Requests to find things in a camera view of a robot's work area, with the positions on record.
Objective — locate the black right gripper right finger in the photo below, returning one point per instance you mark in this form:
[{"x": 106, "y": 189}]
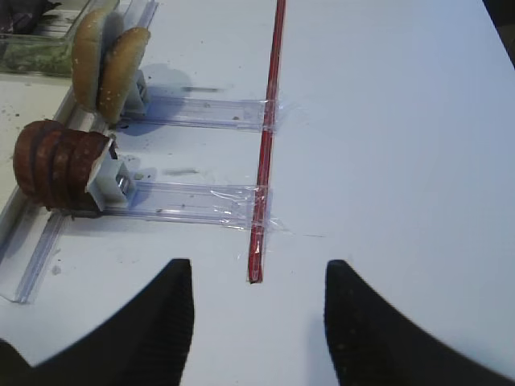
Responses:
[{"x": 372, "y": 343}]

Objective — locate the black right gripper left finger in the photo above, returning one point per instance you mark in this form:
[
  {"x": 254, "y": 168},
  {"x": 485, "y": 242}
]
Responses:
[{"x": 145, "y": 343}]

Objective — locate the stack of meat patties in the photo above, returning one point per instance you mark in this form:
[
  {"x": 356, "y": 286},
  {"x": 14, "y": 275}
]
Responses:
[{"x": 52, "y": 164}]

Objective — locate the green lettuce in container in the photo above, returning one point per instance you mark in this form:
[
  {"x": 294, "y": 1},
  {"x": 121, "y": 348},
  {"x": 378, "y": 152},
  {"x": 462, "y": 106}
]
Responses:
[{"x": 36, "y": 58}]

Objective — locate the clear pusher track patty side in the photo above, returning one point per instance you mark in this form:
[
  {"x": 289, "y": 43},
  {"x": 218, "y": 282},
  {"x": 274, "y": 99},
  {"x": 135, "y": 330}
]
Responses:
[{"x": 181, "y": 201}]

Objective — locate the clear pusher track bun side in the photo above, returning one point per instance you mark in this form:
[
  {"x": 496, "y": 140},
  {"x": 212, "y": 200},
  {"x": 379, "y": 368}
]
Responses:
[{"x": 176, "y": 101}]

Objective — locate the sesame top bun front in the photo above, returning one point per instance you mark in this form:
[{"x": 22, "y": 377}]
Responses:
[{"x": 123, "y": 87}]

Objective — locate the sesame bun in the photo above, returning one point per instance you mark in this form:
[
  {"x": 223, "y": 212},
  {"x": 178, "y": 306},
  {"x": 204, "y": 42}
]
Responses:
[
  {"x": 123, "y": 87},
  {"x": 95, "y": 34}
]

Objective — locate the sesame top bun rear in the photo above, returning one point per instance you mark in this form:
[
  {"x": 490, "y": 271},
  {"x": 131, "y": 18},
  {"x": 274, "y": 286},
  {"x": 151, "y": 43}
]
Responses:
[{"x": 95, "y": 34}]

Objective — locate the clear plastic vegetable container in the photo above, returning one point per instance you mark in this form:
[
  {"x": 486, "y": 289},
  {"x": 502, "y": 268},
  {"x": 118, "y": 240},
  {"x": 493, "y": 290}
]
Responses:
[{"x": 58, "y": 26}]

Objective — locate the purple cabbage leaf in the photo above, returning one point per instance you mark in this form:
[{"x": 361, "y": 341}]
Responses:
[{"x": 20, "y": 17}]

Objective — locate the red plastic rail strip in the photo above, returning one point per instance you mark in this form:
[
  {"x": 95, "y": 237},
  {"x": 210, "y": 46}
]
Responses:
[{"x": 258, "y": 229}]

